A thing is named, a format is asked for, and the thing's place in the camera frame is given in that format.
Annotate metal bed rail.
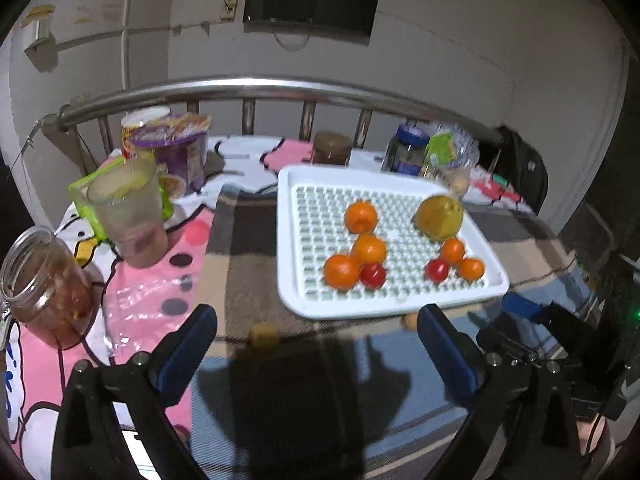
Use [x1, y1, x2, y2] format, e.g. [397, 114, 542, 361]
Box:
[34, 76, 502, 174]

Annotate white perforated plastic tray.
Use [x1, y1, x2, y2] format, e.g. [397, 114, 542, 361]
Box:
[277, 165, 510, 320]

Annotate wall mounted television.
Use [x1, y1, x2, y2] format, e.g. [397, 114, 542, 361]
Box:
[243, 0, 378, 44]

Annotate large orange mandarin front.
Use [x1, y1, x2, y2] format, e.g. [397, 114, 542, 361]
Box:
[350, 233, 387, 266]

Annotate wall power socket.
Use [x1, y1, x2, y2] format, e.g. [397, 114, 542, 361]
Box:
[220, 0, 239, 22]

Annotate plastic bag green label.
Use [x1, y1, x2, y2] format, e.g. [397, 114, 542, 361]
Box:
[420, 122, 480, 198]

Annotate blue lid dark jar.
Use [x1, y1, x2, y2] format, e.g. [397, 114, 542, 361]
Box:
[381, 125, 430, 177]

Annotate small red cherry tomato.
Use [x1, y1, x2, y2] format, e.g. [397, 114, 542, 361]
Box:
[424, 258, 449, 284]

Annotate person's right hand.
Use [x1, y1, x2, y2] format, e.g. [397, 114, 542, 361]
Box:
[576, 418, 615, 477]

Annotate brown kiwi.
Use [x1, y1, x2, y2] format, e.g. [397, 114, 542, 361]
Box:
[401, 312, 418, 332]
[248, 322, 280, 350]

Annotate black bag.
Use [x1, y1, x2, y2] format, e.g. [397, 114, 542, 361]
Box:
[495, 125, 549, 214]

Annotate blue plaid blanket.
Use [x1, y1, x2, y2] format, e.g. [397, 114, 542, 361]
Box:
[186, 184, 601, 480]

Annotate clear plastic cup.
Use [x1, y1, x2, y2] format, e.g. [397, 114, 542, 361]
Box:
[87, 158, 168, 269]

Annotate pink cartoon bedsheet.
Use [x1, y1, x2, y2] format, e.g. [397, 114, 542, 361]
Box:
[1, 136, 311, 479]

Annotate smartphone with lit screen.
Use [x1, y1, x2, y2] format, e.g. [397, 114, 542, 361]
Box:
[122, 429, 160, 480]

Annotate large red tomato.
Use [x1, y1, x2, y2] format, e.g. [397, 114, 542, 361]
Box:
[359, 262, 386, 290]

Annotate purple snack package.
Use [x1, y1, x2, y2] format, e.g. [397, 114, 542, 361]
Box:
[120, 106, 212, 200]

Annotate large yellow-green pear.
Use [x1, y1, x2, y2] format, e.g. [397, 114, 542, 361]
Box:
[412, 195, 464, 242]

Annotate glass jar with pickles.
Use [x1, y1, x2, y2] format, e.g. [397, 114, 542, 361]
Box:
[1, 226, 96, 350]

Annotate green plastic container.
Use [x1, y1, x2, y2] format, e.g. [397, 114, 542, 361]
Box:
[68, 156, 174, 240]

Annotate small orange mandarin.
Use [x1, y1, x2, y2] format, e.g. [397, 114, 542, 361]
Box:
[439, 237, 465, 266]
[457, 258, 485, 283]

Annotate brown lid jar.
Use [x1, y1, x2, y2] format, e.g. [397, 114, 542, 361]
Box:
[310, 131, 352, 166]

